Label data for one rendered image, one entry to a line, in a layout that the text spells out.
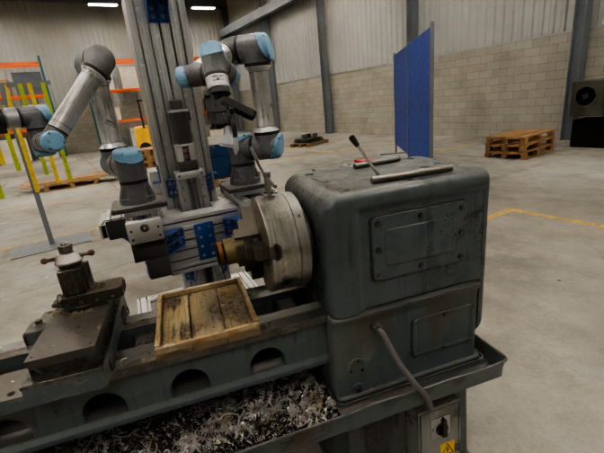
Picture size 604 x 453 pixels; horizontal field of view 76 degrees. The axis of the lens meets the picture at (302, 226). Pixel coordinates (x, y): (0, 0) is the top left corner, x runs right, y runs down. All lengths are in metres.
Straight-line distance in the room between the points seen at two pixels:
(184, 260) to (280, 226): 0.83
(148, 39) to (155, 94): 0.23
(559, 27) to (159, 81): 10.66
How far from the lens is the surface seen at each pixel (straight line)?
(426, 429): 1.60
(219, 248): 1.22
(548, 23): 11.93
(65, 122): 1.72
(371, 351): 1.35
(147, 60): 1.97
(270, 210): 1.16
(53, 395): 1.21
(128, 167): 1.77
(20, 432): 1.45
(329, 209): 1.08
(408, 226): 1.22
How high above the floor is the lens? 1.52
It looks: 18 degrees down
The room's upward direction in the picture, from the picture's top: 6 degrees counter-clockwise
